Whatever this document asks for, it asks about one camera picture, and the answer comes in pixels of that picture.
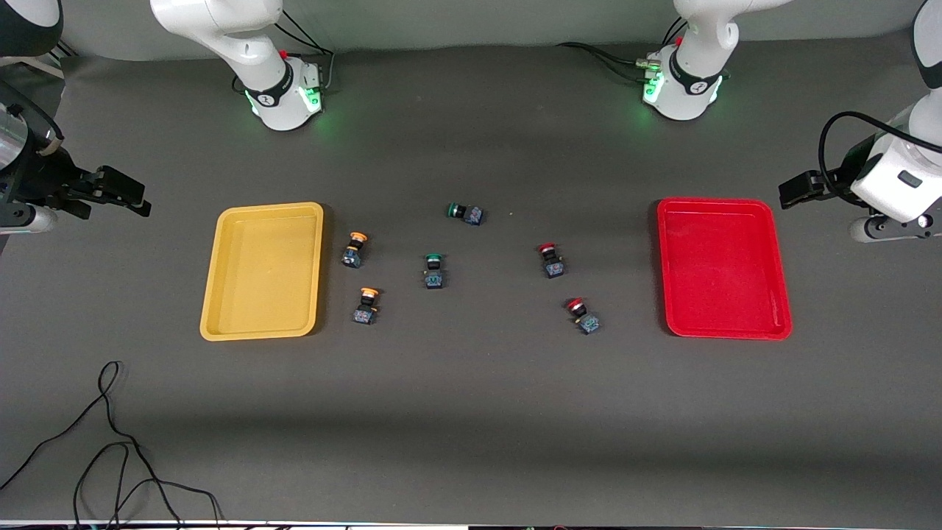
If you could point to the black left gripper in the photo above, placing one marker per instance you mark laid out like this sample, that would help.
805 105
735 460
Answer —
844 174

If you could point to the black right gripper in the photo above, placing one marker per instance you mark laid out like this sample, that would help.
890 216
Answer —
45 180

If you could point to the yellow push button switch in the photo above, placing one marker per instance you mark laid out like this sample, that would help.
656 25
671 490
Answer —
354 252
366 309

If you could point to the red push button switch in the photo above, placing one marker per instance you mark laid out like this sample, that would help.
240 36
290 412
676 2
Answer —
585 318
552 263

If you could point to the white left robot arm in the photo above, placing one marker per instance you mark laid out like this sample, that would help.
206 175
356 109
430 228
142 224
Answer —
692 81

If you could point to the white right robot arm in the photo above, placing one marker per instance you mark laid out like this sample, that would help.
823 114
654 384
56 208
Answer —
221 22

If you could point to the red plastic tray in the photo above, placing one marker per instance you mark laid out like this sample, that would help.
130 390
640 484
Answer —
725 269

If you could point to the yellow plastic tray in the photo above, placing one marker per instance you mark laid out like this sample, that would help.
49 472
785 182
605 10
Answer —
261 272

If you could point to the dark grey table mat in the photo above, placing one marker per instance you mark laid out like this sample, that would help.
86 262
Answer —
471 412

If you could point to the white metal frame bar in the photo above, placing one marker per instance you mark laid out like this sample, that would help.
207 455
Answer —
40 68

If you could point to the green push button switch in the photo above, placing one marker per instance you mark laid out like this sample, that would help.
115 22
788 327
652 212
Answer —
434 274
467 213

